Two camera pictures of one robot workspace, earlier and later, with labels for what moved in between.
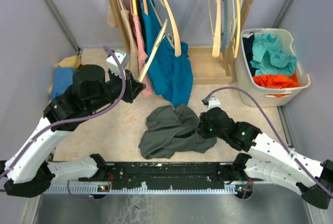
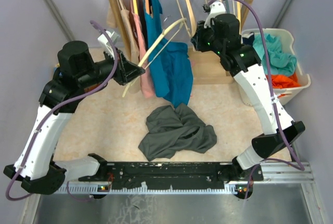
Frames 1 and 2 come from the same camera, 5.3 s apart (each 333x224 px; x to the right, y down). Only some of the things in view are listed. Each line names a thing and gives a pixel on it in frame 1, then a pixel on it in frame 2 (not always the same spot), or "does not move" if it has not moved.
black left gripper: (132, 88) → (126, 70)
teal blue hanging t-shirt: (170, 76) does not move
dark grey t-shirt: (169, 129) does not move
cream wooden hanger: (140, 77) → (174, 23)
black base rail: (187, 174) does not move
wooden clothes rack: (210, 65) does not move
